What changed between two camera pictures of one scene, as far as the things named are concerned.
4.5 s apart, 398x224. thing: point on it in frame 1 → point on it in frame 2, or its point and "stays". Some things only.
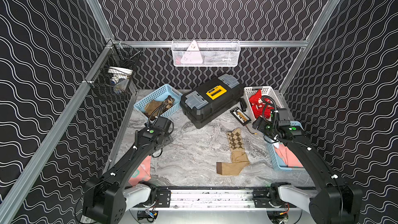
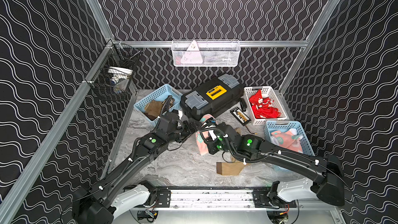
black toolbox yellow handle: x=196 y=104 stays
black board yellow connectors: x=240 y=116 stays
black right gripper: x=260 y=127 → x=210 y=142
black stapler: x=243 y=104 stays
